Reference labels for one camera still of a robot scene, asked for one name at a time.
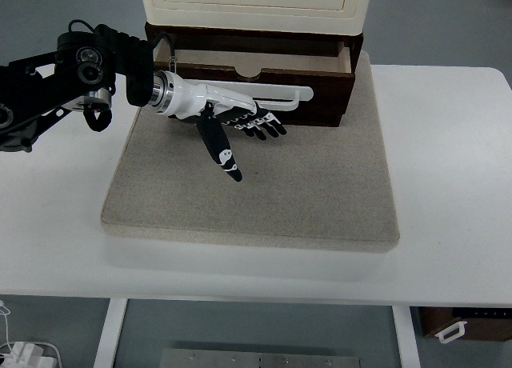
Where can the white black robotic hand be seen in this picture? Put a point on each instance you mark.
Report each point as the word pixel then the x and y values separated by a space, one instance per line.
pixel 211 108

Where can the dark wooden drawer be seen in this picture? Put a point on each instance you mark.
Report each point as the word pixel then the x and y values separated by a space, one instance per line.
pixel 331 79

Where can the cream upper cabinet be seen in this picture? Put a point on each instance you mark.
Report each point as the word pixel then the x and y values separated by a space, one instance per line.
pixel 336 17

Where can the beige fabric mat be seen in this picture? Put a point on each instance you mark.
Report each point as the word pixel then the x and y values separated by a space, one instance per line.
pixel 315 188

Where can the grey metal plate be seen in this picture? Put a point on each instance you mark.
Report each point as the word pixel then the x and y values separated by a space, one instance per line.
pixel 237 359

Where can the white left table leg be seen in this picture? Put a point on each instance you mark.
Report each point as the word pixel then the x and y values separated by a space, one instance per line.
pixel 111 332

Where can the white table leg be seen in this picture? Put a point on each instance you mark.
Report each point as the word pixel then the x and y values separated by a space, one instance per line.
pixel 111 332
pixel 407 346

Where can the white right table leg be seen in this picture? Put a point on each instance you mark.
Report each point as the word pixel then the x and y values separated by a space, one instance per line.
pixel 407 346

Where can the white power adapter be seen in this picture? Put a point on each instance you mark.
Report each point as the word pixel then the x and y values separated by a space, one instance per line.
pixel 28 355

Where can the white drawer handle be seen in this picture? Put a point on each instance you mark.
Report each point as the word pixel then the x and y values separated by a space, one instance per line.
pixel 269 96

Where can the brown box with white handle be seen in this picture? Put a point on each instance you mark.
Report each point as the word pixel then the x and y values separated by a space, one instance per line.
pixel 448 324

